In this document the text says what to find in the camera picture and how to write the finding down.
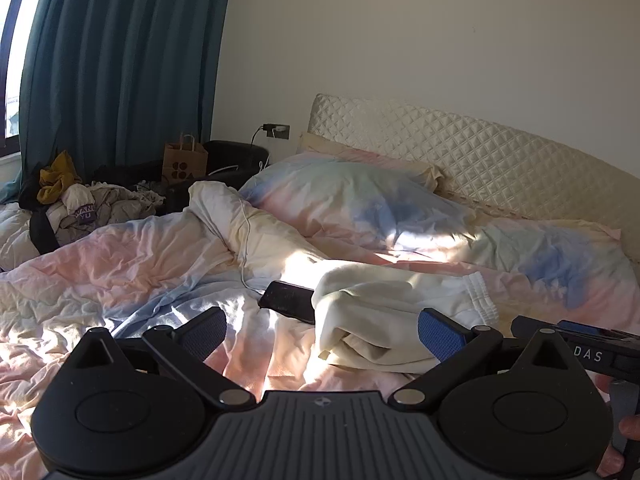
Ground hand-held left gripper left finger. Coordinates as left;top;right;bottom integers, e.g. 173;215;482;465
65;306;256;408

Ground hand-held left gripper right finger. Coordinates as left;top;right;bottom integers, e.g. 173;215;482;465
390;308;593;408

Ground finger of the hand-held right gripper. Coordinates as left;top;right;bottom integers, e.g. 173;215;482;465
510;314;608;341

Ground cream pants with striped trim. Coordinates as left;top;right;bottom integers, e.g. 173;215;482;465
311;262;501;375

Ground dark clothes pile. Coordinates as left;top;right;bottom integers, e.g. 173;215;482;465
92;160;193;211

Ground person's right hand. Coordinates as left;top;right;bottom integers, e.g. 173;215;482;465
598;415;640;478

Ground black smartphone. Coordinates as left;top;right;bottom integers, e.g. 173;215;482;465
257;280;318;325

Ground pastel tie-dye duvet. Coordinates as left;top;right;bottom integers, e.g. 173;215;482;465
0;180;640;471

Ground light grey printed garment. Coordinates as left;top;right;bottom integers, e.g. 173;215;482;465
52;182;166;246

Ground brown paper bag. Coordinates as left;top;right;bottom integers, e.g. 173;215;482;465
162;134;208;183

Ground pastel tie-dye pillow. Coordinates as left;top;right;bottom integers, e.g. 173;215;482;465
239;151;476;256

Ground black nightstand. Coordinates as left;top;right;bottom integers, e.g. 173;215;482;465
202;140;271;181

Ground cream quilted headboard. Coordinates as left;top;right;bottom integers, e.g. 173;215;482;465
306;92;640;233

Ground black garment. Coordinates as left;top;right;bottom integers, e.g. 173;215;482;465
19;167;62;255

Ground yellow garment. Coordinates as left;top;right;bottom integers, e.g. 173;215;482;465
39;150;83;206

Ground black charger plug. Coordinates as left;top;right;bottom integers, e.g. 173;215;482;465
250;123;277;148

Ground beige pillow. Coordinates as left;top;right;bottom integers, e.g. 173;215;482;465
297;132;446;193

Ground teal curtain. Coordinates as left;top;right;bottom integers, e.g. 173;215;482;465
20;0;236;181

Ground black framed window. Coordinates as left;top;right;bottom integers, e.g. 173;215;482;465
0;0;53;158

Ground white charging cable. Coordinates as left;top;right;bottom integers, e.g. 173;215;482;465
227;157;273;295

